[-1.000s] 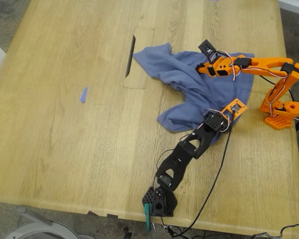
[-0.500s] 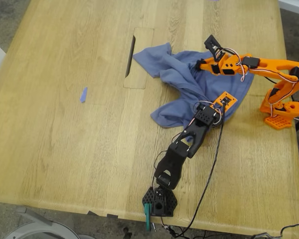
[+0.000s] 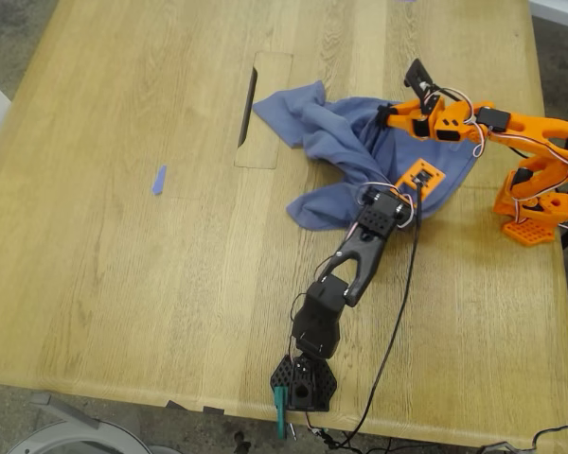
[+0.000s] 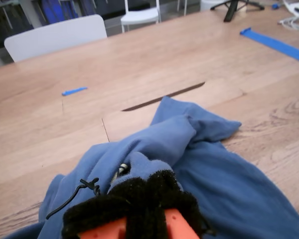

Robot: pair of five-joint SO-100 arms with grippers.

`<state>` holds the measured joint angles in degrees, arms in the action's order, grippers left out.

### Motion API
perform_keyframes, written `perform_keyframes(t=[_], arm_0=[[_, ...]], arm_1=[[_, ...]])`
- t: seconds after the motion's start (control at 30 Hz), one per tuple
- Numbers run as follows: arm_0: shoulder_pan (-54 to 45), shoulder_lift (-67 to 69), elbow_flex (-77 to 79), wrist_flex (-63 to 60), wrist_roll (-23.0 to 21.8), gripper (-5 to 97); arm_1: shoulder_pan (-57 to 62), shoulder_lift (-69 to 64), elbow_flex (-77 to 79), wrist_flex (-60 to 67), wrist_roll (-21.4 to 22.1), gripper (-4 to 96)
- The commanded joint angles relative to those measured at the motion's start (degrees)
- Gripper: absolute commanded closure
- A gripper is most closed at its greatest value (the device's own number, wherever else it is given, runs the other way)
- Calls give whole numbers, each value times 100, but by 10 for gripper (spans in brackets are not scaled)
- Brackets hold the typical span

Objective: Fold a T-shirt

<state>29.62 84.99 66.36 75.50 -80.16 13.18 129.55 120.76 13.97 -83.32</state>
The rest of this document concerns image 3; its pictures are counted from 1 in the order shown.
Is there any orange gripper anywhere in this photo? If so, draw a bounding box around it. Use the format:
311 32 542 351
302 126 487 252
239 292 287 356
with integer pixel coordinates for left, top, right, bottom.
376 97 477 143

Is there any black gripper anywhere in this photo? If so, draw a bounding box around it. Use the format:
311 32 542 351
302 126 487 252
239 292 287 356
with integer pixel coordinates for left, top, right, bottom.
357 183 417 223

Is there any blue printed T-shirt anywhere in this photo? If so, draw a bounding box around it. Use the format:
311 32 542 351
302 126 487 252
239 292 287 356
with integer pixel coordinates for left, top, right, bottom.
252 79 478 233

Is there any white furniture edge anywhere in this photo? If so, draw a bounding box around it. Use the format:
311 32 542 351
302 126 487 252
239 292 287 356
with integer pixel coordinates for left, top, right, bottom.
528 0 568 33

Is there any short blue tape piece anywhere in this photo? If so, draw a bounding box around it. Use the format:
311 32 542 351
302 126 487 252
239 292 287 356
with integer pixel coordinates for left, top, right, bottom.
151 165 168 196

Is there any green table clamp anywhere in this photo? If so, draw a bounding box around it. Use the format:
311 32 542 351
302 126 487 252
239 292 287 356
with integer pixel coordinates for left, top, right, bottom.
273 386 290 441

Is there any grey round stool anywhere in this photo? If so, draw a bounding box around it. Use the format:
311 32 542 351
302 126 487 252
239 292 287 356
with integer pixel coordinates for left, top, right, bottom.
7 419 181 454

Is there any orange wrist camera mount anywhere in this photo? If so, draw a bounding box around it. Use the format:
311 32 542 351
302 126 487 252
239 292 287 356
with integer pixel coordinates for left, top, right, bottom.
392 157 446 200

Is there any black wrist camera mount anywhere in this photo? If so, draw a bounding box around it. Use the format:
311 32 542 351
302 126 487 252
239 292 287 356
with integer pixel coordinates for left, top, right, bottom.
403 58 445 115

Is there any black camera cable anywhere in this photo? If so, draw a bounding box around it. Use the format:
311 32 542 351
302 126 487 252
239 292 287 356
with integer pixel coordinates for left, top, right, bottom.
343 182 425 450

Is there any black power cable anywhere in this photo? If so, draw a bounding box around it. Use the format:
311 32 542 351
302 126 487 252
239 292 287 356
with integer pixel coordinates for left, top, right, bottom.
305 423 394 454

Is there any grey cable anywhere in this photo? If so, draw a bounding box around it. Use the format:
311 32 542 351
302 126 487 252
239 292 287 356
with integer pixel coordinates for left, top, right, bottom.
482 422 568 454

